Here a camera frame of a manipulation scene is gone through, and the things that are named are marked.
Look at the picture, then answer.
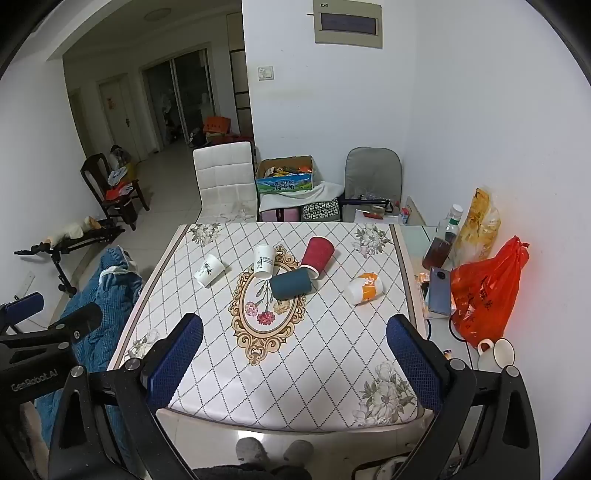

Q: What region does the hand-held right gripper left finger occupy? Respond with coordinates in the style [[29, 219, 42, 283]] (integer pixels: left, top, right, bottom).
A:
[[46, 313, 204, 480]]

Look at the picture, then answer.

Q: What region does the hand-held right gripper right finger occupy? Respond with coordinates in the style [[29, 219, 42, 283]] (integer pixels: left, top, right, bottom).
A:
[[386, 315, 541, 480]]

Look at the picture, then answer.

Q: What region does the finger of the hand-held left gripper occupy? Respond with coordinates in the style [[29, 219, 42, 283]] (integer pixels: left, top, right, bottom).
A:
[[0, 292, 45, 335], [0, 302, 103, 354]]

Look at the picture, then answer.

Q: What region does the orange and white paper cup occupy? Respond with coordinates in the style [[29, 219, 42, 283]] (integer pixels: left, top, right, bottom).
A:
[[346, 272, 384, 304]]

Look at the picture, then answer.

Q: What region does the white cup with plant print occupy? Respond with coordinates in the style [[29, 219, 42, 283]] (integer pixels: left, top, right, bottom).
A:
[[193, 253, 225, 289]]

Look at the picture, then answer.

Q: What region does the white cup with green print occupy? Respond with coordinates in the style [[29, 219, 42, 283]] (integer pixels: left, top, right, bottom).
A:
[[253, 244, 275, 280]]

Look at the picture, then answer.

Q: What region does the dark teal paper cup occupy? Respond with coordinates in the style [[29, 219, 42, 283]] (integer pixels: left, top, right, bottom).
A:
[[270, 270, 313, 300]]

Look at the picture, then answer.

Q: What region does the red paper cup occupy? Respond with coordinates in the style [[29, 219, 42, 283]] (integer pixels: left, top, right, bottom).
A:
[[299, 236, 336, 280]]

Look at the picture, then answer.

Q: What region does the blue blanket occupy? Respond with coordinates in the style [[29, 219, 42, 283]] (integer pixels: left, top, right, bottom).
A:
[[34, 247, 144, 418]]

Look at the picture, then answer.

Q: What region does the black tripod stand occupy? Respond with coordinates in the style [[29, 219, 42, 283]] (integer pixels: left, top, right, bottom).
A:
[[14, 224, 126, 297]]

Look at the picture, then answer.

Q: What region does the blue smartphone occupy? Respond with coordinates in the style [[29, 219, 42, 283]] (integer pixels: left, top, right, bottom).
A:
[[428, 267, 458, 317]]

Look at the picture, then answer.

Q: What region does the white enamel mug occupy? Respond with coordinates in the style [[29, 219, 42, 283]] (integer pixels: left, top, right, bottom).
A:
[[476, 338, 516, 371]]

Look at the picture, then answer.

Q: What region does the orange plastic bag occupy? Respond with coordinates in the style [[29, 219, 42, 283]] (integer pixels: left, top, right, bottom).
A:
[[450, 236, 531, 350]]

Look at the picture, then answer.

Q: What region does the floral diamond pattern tablecloth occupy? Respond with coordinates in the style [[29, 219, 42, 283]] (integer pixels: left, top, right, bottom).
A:
[[107, 222, 435, 428]]

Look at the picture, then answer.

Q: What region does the bottle with brown liquid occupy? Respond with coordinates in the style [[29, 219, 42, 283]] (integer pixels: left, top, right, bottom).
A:
[[422, 204, 464, 271]]

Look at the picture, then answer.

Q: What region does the glass top side table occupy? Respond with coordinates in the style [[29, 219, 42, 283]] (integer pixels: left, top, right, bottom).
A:
[[392, 224, 482, 371]]

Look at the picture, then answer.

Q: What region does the grey slipper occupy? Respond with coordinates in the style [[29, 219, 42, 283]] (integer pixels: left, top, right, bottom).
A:
[[235, 437, 264, 465], [283, 439, 315, 465]]

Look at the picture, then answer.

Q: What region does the dark wooden chair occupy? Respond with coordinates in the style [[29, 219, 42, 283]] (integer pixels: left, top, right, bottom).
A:
[[80, 153, 150, 231]]

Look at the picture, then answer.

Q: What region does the yellow snack bag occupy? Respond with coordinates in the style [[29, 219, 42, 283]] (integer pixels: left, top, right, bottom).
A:
[[454, 187, 502, 269]]

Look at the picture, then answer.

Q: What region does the black folded umbrella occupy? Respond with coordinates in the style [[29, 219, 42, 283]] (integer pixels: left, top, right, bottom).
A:
[[338, 196, 400, 209]]

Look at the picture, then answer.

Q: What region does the black and white patterned bag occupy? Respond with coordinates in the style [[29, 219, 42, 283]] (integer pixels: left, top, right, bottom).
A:
[[301, 200, 343, 223]]

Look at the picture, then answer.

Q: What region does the pink storage box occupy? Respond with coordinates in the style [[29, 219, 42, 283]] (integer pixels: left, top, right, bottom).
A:
[[259, 208, 301, 223]]

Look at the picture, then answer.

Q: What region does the white padded chair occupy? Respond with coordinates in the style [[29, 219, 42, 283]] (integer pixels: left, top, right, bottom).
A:
[[193, 141, 258, 223]]

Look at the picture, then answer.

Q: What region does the grey cushioned chair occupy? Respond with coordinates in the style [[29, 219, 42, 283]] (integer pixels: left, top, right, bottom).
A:
[[344, 148, 403, 223]]

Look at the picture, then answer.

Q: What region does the white cloth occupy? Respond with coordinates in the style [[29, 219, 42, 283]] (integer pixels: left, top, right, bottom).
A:
[[259, 181, 345, 211]]

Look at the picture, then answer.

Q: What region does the white door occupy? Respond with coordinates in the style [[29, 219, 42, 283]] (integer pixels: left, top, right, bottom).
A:
[[97, 76, 140, 163]]

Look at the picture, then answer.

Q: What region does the printed cardboard box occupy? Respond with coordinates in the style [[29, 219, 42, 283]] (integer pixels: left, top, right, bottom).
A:
[[255, 156, 317, 193]]

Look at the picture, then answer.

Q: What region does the sliding glass door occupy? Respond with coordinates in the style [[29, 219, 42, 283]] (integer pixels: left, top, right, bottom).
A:
[[140, 43, 216, 154]]

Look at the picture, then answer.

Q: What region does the wall electrical panel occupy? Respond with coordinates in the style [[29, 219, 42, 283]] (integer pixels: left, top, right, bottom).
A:
[[312, 0, 384, 51]]

